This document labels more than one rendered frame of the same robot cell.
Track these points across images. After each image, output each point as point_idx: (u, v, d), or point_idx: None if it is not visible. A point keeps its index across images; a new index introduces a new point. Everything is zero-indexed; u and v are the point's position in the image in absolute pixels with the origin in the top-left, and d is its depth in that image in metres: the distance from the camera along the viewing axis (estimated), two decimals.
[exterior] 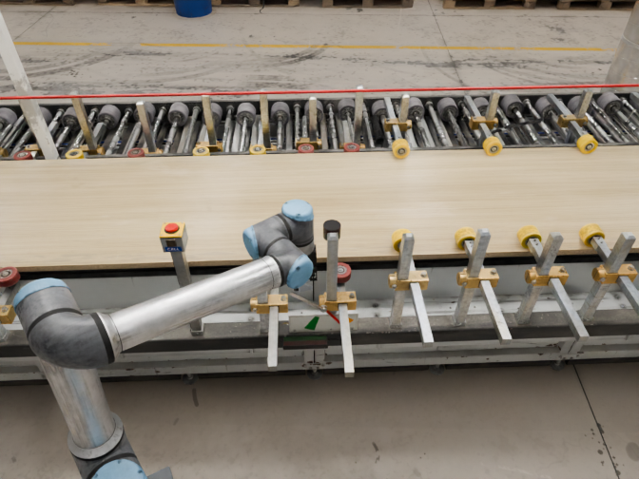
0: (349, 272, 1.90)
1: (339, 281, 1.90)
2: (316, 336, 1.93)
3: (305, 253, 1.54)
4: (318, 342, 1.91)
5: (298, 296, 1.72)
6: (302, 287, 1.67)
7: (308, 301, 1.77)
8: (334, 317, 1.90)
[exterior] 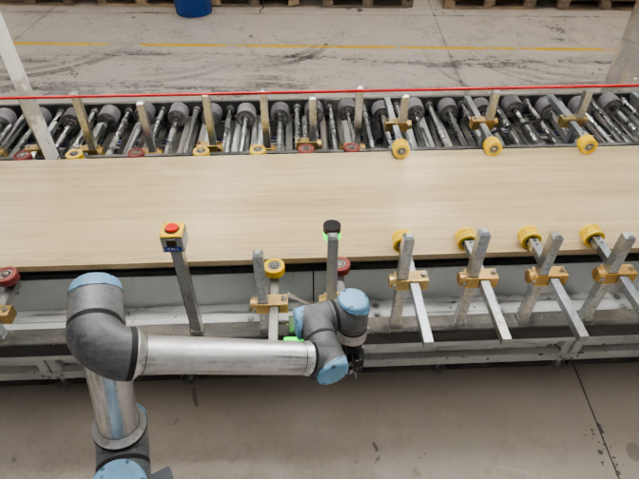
0: (348, 265, 1.93)
1: (338, 275, 1.92)
2: None
3: (338, 336, 1.51)
4: None
5: (295, 296, 1.73)
6: None
7: (306, 302, 1.77)
8: None
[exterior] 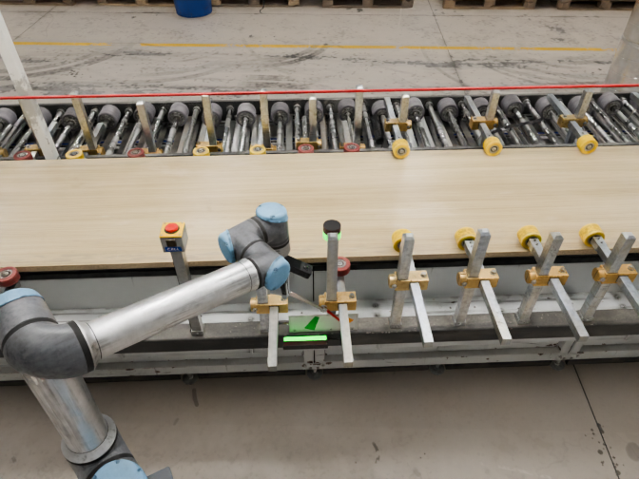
0: (348, 265, 1.93)
1: (338, 275, 1.92)
2: (316, 336, 1.93)
3: None
4: (318, 342, 1.91)
5: (297, 296, 1.72)
6: None
7: (307, 301, 1.77)
8: (335, 316, 1.89)
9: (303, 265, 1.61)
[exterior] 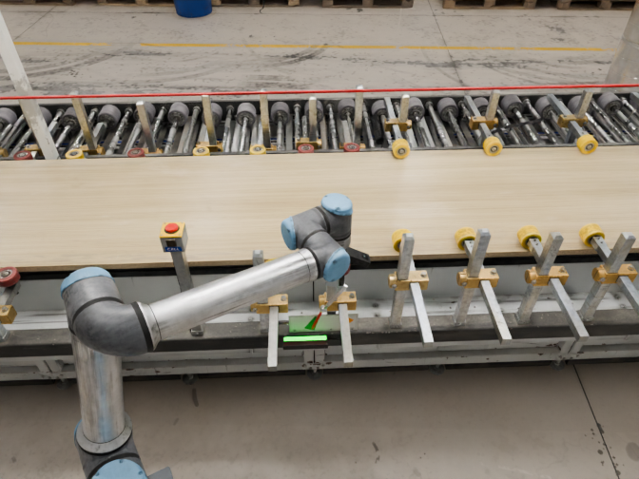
0: (348, 265, 1.93)
1: None
2: (316, 336, 1.93)
3: None
4: (318, 342, 1.91)
5: (343, 291, 1.72)
6: None
7: (335, 298, 1.77)
8: (317, 319, 1.90)
9: (362, 255, 1.61)
